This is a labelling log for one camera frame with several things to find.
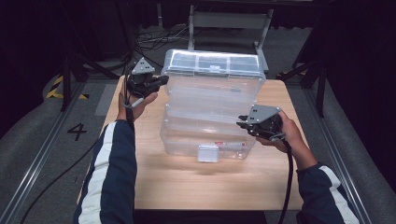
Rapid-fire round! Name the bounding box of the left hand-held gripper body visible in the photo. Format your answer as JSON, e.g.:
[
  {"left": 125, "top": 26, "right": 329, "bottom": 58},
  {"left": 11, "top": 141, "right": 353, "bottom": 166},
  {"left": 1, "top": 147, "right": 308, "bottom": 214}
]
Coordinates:
[{"left": 124, "top": 56, "right": 159, "bottom": 99}]

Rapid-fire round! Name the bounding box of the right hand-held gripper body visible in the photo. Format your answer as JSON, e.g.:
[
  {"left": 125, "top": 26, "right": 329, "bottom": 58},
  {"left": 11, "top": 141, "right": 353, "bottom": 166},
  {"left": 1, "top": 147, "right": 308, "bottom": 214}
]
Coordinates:
[{"left": 246, "top": 104, "right": 286, "bottom": 143}]

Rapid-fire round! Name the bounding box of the red and white tube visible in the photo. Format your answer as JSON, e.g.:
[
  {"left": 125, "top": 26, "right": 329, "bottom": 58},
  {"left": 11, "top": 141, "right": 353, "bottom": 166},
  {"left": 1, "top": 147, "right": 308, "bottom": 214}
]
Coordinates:
[{"left": 213, "top": 140, "right": 246, "bottom": 149}]

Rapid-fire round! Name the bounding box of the clear plastic storage box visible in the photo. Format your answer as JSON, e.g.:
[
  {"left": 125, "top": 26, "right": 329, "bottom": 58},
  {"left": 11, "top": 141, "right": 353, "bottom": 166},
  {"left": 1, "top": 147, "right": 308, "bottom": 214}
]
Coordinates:
[{"left": 159, "top": 48, "right": 267, "bottom": 163}]

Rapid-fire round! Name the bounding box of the person's left hand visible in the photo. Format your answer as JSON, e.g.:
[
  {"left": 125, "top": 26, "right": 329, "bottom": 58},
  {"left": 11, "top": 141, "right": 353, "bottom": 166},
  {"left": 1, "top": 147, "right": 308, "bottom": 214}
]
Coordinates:
[{"left": 116, "top": 89, "right": 159, "bottom": 123}]

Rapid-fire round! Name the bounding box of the person's right hand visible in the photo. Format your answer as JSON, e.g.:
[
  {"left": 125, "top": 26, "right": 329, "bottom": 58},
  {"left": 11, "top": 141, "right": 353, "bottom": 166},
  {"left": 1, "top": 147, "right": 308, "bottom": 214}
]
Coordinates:
[{"left": 255, "top": 109, "right": 319, "bottom": 171}]

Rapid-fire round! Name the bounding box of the black metal stand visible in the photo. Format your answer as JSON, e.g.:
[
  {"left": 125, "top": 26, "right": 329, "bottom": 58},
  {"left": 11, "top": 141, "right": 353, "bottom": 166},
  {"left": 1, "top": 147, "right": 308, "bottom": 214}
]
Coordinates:
[{"left": 276, "top": 52, "right": 329, "bottom": 119}]

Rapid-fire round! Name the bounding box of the black tripod stand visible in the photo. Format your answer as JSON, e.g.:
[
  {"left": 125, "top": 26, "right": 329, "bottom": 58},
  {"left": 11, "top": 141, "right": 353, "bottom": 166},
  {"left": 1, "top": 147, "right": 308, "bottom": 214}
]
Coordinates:
[{"left": 60, "top": 50, "right": 129, "bottom": 113}]

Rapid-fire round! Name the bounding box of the left hand-held gripper cable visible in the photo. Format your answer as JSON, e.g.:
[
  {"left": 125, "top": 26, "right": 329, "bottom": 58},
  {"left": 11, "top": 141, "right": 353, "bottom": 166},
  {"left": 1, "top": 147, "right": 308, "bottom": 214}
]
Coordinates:
[{"left": 122, "top": 65, "right": 146, "bottom": 123}]

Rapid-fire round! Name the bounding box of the hand-held gripper cable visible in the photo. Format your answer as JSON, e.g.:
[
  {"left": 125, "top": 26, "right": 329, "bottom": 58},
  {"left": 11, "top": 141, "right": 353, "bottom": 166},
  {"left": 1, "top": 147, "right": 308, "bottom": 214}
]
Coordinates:
[
  {"left": 270, "top": 133, "right": 295, "bottom": 224},
  {"left": 122, "top": 65, "right": 146, "bottom": 123}
]

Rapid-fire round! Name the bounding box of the bundle of floor cables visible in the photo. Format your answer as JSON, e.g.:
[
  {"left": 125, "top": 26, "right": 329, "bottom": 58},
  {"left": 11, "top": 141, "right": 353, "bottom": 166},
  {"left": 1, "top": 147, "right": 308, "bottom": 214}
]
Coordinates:
[{"left": 133, "top": 25, "right": 191, "bottom": 68}]

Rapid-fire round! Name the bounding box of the right hand-held gripper cable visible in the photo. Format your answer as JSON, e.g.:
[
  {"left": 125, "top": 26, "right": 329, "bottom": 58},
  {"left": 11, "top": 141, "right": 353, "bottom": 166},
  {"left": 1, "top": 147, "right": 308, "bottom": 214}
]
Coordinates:
[{"left": 270, "top": 133, "right": 295, "bottom": 224}]

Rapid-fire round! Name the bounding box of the grey metal floor rail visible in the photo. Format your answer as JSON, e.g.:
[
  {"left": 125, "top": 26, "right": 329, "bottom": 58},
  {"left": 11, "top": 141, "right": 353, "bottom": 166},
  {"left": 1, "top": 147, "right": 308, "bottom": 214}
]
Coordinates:
[
  {"left": 0, "top": 81, "right": 89, "bottom": 224},
  {"left": 302, "top": 88, "right": 375, "bottom": 224}
]

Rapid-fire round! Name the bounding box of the grey metal stand frame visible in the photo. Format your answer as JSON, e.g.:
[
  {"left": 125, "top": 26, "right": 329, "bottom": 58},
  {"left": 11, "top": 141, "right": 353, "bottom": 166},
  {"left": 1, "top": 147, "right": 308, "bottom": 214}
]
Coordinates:
[{"left": 186, "top": 4, "right": 276, "bottom": 75}]

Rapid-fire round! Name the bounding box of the black floor cable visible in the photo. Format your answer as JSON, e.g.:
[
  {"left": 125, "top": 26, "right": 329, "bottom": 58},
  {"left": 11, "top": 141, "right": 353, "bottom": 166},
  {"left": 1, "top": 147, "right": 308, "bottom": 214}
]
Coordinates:
[{"left": 20, "top": 140, "right": 99, "bottom": 224}]

